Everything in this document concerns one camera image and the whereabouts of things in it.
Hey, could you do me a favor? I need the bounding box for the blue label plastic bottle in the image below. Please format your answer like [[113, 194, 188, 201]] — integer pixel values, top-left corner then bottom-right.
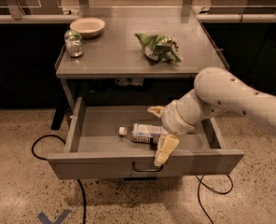
[[118, 123, 168, 150]]

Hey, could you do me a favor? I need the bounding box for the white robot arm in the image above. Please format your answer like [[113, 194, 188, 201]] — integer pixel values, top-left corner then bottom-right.
[[147, 67, 276, 167]]

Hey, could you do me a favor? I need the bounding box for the black drawer handle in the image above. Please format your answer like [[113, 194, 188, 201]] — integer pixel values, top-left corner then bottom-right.
[[131, 161, 164, 173]]

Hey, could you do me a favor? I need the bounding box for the green soda can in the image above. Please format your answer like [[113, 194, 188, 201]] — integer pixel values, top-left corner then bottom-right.
[[64, 30, 84, 58]]

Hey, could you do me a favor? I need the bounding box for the grey drawer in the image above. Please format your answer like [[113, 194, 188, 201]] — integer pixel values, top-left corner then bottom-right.
[[48, 97, 243, 179]]

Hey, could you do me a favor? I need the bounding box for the black cable right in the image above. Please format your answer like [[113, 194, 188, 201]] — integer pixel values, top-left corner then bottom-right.
[[195, 174, 234, 224]]

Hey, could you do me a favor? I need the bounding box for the green chip bag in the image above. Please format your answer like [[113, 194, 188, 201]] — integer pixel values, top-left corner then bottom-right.
[[135, 34, 183, 63]]

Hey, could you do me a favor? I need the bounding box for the grey metal counter table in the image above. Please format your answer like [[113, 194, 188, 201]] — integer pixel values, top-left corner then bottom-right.
[[53, 6, 230, 112]]

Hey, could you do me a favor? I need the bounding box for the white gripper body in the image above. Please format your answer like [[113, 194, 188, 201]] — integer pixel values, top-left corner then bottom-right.
[[161, 100, 194, 136]]

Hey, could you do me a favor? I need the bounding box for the white ceramic bowl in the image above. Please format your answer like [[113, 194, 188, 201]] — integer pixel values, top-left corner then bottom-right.
[[70, 18, 105, 38]]

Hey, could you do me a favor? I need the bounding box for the black cable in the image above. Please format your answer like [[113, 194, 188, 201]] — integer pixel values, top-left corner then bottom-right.
[[31, 134, 88, 224], [195, 174, 234, 224]]

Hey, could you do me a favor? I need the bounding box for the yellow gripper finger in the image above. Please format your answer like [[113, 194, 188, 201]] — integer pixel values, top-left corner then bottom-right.
[[154, 134, 179, 167], [147, 105, 164, 119]]

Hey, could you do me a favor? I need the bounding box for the black cable left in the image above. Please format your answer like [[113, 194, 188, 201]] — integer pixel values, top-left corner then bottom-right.
[[31, 134, 88, 224]]

